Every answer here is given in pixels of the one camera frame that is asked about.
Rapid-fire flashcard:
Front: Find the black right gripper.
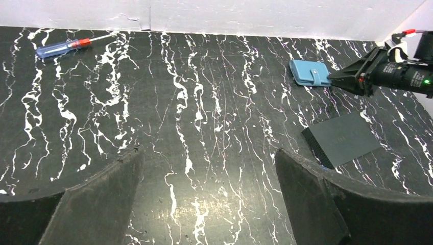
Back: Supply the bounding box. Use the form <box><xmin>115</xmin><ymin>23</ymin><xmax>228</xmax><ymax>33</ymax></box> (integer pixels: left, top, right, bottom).
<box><xmin>327</xmin><ymin>31</ymin><xmax>432</xmax><ymax>99</ymax></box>

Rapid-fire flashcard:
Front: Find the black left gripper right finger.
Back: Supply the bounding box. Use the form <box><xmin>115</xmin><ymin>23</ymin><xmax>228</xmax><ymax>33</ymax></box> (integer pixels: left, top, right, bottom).
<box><xmin>275</xmin><ymin>149</ymin><xmax>432</xmax><ymax>244</ymax></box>

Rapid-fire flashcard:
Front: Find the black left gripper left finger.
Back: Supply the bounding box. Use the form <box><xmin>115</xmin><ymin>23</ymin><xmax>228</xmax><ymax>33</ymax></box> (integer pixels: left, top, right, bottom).
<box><xmin>1</xmin><ymin>146</ymin><xmax>145</xmax><ymax>244</ymax></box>

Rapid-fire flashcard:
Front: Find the blue leather card holder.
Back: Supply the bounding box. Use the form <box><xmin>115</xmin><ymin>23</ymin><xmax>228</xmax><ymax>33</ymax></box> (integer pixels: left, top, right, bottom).
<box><xmin>289</xmin><ymin>60</ymin><xmax>331</xmax><ymax>87</ymax></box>

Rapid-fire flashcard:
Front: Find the dark grey perforated box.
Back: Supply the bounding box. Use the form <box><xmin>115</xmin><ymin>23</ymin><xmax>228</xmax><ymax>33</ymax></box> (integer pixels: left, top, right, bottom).
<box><xmin>302</xmin><ymin>112</ymin><xmax>381</xmax><ymax>169</ymax></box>

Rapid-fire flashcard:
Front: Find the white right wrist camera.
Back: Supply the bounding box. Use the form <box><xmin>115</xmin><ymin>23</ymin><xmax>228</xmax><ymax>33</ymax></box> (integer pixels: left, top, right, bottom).
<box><xmin>384</xmin><ymin>29</ymin><xmax>417</xmax><ymax>63</ymax></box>

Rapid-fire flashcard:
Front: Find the blue red handled screwdriver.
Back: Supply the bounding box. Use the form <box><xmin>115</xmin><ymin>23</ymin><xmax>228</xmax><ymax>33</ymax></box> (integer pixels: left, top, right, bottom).
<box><xmin>35</xmin><ymin>34</ymin><xmax>114</xmax><ymax>59</ymax></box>

